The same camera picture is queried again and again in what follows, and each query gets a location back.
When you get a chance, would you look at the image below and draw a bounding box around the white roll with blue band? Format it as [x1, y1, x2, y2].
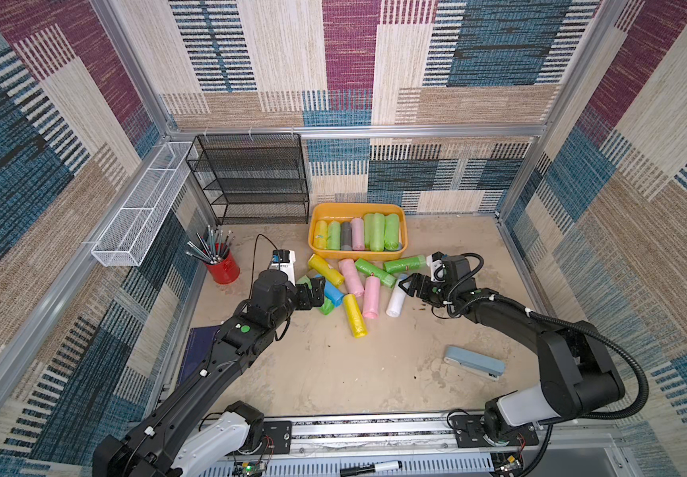
[386, 273, 408, 318]

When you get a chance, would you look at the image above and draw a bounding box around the pink roll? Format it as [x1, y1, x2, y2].
[363, 275, 381, 319]
[351, 218, 365, 252]
[339, 258, 365, 298]

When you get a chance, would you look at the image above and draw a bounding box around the fat green roll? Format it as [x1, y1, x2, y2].
[383, 214, 401, 252]

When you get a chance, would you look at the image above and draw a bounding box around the yellow trash bag roll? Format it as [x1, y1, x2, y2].
[312, 220, 329, 250]

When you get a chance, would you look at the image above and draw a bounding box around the large light green roll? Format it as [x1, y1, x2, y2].
[327, 221, 342, 250]

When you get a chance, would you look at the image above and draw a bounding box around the plain light green roll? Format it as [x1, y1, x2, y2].
[363, 213, 375, 250]

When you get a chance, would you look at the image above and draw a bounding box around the small dark grey roll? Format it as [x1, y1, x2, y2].
[340, 222, 353, 252]

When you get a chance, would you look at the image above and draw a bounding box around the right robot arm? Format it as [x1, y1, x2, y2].
[397, 252, 650, 444]

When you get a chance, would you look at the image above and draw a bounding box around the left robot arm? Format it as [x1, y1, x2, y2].
[92, 270, 326, 476]

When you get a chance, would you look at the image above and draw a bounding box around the green roll with red label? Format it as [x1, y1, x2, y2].
[382, 254, 428, 274]

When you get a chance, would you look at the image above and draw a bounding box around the blue trash bag roll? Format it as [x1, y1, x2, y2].
[324, 279, 345, 308]

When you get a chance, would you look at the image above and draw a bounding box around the short green roll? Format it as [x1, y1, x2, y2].
[355, 258, 396, 288]

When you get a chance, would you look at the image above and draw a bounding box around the yellow plastic storage box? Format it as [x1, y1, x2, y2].
[308, 203, 409, 262]

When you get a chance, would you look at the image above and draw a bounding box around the red pen cup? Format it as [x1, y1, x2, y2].
[206, 252, 240, 285]

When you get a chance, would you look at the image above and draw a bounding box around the grey blue stapler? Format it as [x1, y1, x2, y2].
[444, 346, 506, 381]

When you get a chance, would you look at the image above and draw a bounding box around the dark blue booklet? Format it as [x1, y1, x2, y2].
[177, 325, 220, 385]

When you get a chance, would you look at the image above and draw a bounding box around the black mesh shelf rack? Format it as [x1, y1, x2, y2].
[188, 133, 310, 225]

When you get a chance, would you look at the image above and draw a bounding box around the black marker pen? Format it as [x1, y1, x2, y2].
[340, 460, 402, 477]

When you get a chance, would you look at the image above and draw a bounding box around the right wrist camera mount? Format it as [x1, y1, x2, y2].
[430, 252, 471, 284]

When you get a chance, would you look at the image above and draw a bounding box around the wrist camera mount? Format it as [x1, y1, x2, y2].
[430, 252, 471, 284]
[269, 250, 296, 283]

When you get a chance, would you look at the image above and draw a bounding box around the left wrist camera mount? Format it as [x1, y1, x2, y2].
[269, 250, 296, 283]

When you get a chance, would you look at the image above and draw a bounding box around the white wire wall basket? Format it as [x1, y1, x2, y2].
[91, 142, 190, 268]

